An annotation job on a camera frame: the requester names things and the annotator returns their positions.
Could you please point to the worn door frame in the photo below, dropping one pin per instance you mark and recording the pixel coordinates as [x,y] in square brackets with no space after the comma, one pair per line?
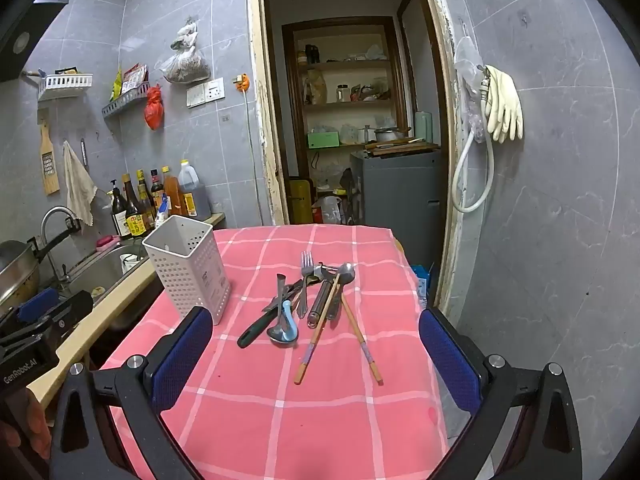
[260,135]

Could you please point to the dark pump bottle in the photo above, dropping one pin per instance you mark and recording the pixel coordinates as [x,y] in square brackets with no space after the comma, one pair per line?
[118,215]

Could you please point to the red plastic bag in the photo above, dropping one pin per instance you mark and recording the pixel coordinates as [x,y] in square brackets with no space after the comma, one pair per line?
[154,110]

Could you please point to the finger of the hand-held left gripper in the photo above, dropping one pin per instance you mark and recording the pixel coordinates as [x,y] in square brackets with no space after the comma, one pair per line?
[72,312]
[37,305]

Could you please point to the yellow-capped oil jug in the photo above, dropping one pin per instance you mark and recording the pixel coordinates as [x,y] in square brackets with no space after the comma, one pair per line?
[192,190]

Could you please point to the grey wall rack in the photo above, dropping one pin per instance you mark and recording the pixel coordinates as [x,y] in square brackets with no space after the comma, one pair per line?
[125,102]

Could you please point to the wooden cutting boards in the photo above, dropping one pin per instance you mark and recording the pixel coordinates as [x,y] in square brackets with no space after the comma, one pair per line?
[400,147]

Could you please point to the white cup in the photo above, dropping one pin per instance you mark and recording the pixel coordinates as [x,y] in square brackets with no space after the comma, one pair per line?
[131,262]

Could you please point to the hanging metal peeler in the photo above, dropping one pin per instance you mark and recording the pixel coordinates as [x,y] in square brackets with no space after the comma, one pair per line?
[84,155]

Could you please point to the silver metal spoon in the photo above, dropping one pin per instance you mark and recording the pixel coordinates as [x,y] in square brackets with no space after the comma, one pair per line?
[346,271]

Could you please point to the beige hanging towel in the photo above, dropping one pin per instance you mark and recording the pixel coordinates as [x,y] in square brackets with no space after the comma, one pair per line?
[79,185]

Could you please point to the dark sauce bottle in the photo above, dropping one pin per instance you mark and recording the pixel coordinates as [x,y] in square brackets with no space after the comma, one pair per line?
[156,185]
[145,195]

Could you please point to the glass jar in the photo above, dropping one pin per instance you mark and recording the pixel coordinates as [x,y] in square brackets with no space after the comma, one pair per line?
[342,93]

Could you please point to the white perforated utensil holder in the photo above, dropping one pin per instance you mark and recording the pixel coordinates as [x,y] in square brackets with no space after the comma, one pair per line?
[190,265]

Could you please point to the white wall basket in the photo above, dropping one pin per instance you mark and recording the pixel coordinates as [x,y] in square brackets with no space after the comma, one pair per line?
[65,87]

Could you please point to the green box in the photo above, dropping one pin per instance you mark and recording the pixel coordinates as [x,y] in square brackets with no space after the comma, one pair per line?
[323,140]

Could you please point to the white wall switch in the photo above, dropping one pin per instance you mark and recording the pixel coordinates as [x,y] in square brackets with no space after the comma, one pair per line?
[196,96]

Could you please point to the yellow snack packet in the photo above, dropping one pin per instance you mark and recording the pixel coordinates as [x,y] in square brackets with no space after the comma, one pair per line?
[116,87]

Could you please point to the blue box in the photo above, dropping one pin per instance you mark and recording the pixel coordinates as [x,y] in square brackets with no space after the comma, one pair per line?
[421,282]

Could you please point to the metal pot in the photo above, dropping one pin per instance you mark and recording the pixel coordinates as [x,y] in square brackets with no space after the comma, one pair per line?
[387,135]

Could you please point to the clear bag of dried goods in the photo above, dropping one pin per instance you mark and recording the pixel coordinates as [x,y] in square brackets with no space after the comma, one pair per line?
[185,65]

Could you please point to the grey cabinet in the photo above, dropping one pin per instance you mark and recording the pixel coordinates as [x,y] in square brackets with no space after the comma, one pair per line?
[400,195]

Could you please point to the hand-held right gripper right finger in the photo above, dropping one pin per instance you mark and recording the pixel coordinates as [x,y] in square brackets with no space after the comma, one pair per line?
[450,360]

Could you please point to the cream rubber gloves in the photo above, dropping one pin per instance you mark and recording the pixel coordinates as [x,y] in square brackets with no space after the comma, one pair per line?
[502,105]

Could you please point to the metal faucet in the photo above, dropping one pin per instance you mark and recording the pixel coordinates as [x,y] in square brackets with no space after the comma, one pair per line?
[50,215]

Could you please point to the yellow canister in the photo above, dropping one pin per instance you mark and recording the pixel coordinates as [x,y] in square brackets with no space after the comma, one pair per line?
[300,202]

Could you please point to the orange sauce bottle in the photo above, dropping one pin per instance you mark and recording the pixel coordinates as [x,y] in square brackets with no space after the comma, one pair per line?
[171,190]

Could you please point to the pale green container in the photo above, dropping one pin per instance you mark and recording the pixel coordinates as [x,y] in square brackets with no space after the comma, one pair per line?
[423,127]

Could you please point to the orange plug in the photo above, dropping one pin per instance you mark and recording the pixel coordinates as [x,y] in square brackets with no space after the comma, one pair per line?
[242,82]

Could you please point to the steel sink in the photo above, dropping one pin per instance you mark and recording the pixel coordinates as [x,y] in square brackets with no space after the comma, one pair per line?
[100,272]

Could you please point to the pink checked tablecloth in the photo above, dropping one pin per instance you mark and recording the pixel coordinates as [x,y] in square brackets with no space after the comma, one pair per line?
[280,420]

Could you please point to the white plastic jug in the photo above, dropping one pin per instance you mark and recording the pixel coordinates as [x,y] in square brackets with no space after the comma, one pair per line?
[327,210]

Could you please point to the clear hanging plastic bag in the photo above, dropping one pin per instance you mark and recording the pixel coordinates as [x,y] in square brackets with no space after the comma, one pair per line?
[467,85]

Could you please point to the blue and white bag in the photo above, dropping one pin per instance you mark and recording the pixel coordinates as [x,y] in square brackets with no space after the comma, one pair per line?
[161,216]

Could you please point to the wooden shelf unit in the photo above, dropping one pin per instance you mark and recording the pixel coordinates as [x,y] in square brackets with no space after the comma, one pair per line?
[345,65]

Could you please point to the person's left hand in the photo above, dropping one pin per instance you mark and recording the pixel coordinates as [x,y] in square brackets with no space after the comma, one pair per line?
[37,435]

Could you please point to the pink soap dish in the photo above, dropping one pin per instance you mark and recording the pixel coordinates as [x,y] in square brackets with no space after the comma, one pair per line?
[107,242]

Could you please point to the metal wok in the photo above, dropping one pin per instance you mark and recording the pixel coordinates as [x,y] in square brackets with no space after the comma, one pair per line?
[17,270]

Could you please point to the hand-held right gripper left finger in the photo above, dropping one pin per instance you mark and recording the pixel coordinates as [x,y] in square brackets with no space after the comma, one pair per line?
[182,355]

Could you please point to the yellow loofah sponge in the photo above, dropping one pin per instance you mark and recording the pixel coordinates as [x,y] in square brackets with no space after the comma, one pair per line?
[98,291]

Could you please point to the black range hood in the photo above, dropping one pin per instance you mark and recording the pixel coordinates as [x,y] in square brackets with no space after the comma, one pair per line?
[20,45]

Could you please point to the wooden chopstick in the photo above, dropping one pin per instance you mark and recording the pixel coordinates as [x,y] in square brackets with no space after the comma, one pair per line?
[365,350]
[312,350]

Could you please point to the red and white packet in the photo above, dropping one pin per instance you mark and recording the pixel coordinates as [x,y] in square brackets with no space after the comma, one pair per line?
[134,77]

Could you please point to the white wall socket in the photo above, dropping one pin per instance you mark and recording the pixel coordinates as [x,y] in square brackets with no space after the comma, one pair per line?
[215,90]

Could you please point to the metal fork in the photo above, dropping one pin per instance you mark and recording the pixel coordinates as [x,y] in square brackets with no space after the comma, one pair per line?
[304,285]

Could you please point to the wooden grater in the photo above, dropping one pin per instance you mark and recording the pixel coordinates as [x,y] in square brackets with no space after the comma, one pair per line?
[49,165]

